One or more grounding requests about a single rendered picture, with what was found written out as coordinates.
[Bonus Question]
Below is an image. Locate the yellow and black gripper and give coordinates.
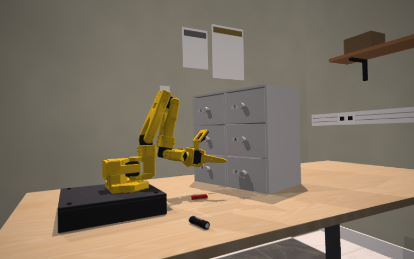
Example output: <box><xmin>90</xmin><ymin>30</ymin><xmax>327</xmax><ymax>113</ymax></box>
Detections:
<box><xmin>183</xmin><ymin>129</ymin><xmax>227</xmax><ymax>167</ymax></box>

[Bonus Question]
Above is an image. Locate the grey drawer front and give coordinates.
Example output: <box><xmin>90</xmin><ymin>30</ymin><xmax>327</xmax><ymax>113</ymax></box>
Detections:
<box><xmin>194</xmin><ymin>94</ymin><xmax>225</xmax><ymax>124</ymax></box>
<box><xmin>226</xmin><ymin>124</ymin><xmax>266</xmax><ymax>156</ymax></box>
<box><xmin>196</xmin><ymin>154</ymin><xmax>226</xmax><ymax>185</ymax></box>
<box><xmin>227</xmin><ymin>156</ymin><xmax>267</xmax><ymax>192</ymax></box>
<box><xmin>226</xmin><ymin>88</ymin><xmax>265</xmax><ymax>122</ymax></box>
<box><xmin>195</xmin><ymin>125</ymin><xmax>225</xmax><ymax>153</ymax></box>

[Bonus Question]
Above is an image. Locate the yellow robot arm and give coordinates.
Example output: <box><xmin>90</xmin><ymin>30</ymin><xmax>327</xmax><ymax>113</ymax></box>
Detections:
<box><xmin>105</xmin><ymin>90</ymin><xmax>187</xmax><ymax>194</ymax></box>

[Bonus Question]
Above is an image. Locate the black cylinder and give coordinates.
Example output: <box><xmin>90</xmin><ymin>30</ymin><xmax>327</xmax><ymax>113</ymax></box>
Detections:
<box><xmin>188</xmin><ymin>215</ymin><xmax>210</xmax><ymax>230</ymax></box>

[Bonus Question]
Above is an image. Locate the red battery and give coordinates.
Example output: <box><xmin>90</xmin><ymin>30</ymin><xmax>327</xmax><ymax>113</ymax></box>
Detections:
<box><xmin>191</xmin><ymin>194</ymin><xmax>208</xmax><ymax>200</ymax></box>

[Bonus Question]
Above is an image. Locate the grey chest of drawers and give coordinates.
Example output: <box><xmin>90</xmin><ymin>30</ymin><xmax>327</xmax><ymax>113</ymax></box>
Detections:
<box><xmin>192</xmin><ymin>84</ymin><xmax>301</xmax><ymax>194</ymax></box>

